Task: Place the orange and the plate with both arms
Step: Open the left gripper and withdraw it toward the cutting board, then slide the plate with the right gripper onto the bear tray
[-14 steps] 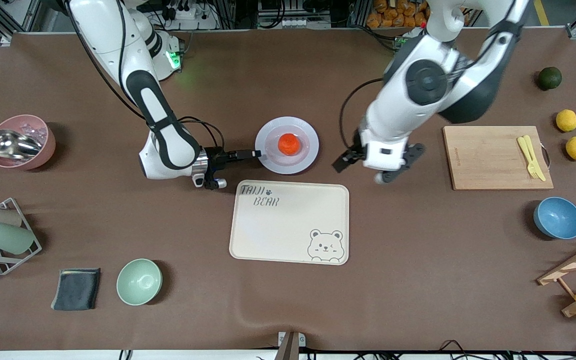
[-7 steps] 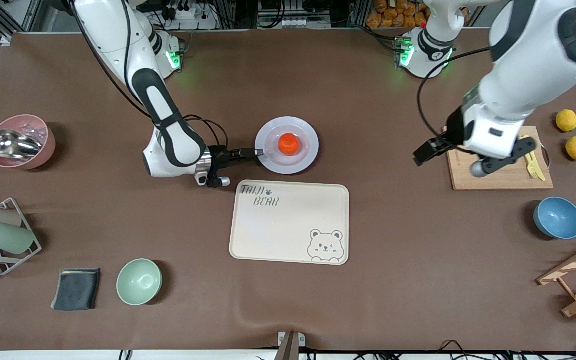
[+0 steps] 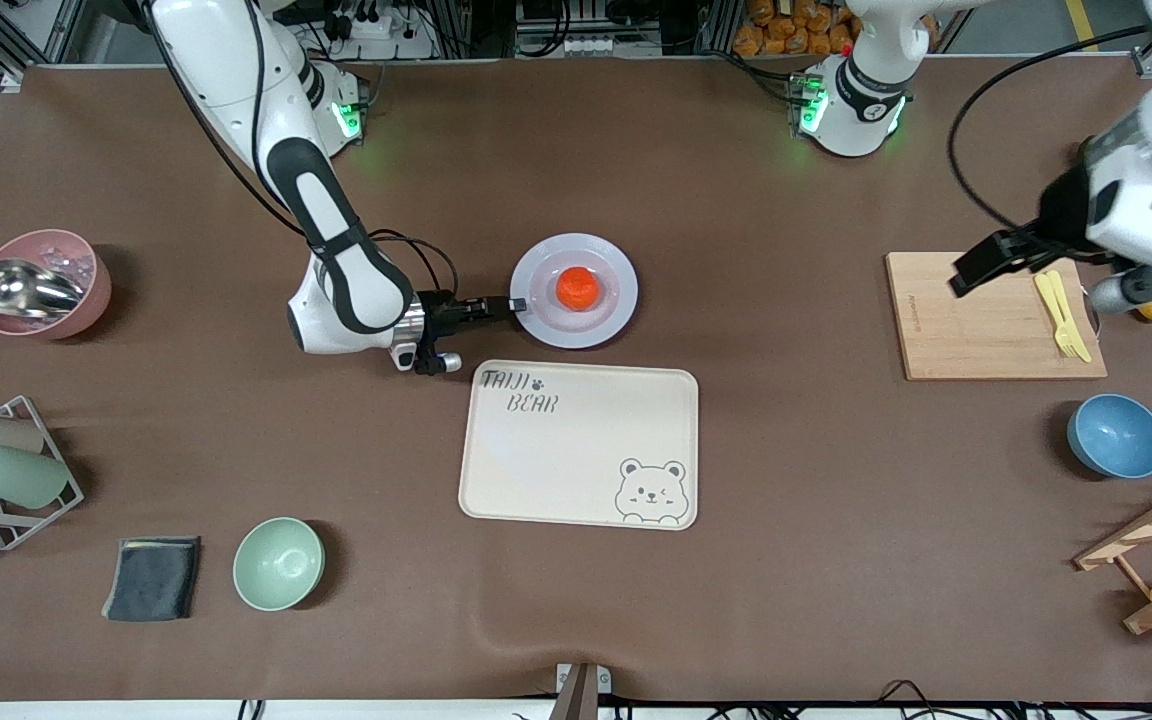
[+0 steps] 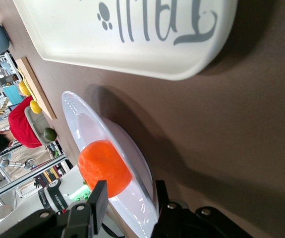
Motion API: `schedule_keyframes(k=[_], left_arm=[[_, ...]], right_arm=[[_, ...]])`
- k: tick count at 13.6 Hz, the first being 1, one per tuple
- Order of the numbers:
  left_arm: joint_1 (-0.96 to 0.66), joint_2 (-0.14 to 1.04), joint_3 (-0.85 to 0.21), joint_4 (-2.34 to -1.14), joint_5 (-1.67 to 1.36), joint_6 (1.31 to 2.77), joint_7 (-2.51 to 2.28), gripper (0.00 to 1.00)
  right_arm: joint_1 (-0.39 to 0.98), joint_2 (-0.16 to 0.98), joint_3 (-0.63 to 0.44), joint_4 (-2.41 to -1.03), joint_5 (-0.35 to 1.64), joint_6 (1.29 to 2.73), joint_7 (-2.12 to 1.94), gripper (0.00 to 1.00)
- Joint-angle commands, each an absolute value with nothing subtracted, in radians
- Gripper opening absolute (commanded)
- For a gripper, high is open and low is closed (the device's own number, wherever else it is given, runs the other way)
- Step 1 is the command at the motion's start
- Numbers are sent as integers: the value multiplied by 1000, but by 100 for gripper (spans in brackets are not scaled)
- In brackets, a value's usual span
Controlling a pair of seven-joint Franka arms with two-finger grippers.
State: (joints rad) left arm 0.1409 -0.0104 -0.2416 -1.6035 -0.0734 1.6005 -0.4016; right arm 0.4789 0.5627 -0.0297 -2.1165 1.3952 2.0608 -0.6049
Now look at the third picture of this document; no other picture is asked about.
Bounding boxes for clear ice cubes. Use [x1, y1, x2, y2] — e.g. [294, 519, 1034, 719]
[31, 245, 99, 293]

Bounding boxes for yellow plastic fork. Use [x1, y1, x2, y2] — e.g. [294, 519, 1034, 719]
[1034, 272, 1081, 359]

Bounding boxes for shiny metal scoop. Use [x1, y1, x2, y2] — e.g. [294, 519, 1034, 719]
[0, 258, 87, 321]

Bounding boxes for mint green cup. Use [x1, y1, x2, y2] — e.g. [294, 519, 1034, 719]
[0, 443, 71, 510]

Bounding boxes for lavender round plate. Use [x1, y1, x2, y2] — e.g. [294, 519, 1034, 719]
[509, 232, 640, 350]

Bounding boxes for brown table mat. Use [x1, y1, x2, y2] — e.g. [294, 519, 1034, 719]
[0, 55, 1152, 706]

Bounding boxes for white wire cup rack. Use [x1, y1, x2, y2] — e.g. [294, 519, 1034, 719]
[0, 395, 85, 552]

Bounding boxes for orange mandarin fruit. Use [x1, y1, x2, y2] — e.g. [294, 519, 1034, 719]
[555, 266, 601, 312]

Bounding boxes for bag of orange buns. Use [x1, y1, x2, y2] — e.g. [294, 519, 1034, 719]
[733, 0, 862, 57]

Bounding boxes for white power strip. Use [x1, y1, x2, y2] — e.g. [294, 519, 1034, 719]
[321, 0, 437, 61]

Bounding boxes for blue bowl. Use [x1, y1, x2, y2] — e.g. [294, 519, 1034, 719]
[1067, 393, 1152, 480]

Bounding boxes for grey folded cloth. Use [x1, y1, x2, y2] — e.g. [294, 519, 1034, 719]
[101, 536, 203, 623]

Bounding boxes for wooden cutting board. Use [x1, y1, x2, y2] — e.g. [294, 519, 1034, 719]
[884, 250, 1109, 382]

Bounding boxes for wooden mug rack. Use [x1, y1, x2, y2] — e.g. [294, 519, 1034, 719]
[1073, 470, 1152, 636]

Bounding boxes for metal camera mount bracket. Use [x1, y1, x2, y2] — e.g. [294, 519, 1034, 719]
[548, 662, 613, 720]

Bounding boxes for cream bear print tray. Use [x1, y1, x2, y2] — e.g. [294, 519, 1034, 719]
[457, 359, 700, 532]

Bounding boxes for mint green bowl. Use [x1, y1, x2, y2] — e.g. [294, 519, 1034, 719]
[232, 516, 326, 613]

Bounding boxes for pink bowl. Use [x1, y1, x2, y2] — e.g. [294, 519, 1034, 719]
[0, 229, 113, 341]

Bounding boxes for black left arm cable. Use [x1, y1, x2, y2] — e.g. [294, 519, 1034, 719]
[947, 25, 1152, 233]

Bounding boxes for yellow plastic knife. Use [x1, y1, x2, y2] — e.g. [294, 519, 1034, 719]
[1046, 270, 1094, 364]

